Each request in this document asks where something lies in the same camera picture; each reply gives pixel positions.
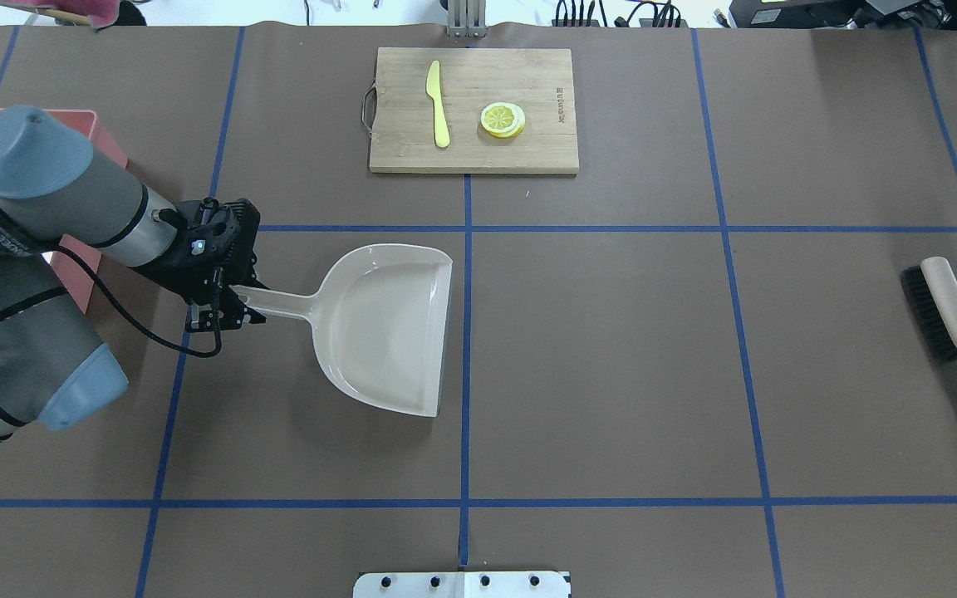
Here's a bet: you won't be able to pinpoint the yellow plastic knife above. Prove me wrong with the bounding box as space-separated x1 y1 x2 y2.
425 60 451 149

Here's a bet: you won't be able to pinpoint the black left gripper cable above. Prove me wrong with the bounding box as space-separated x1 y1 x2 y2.
55 245 223 360

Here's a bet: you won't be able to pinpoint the yellow lemon slices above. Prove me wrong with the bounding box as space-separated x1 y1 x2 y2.
479 101 527 139

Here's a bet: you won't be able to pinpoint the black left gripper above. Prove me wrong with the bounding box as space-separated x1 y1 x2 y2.
143 198 268 333

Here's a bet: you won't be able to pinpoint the bamboo cutting board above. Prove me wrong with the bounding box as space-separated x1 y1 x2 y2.
369 47 580 175

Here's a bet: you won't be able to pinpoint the white metal base plate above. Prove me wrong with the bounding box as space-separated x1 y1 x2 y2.
352 571 572 597

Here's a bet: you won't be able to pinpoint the beige plastic dustpan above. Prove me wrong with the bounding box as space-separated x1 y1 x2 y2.
234 243 454 418

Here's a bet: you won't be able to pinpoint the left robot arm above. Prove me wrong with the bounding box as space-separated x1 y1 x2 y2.
0 105 267 444

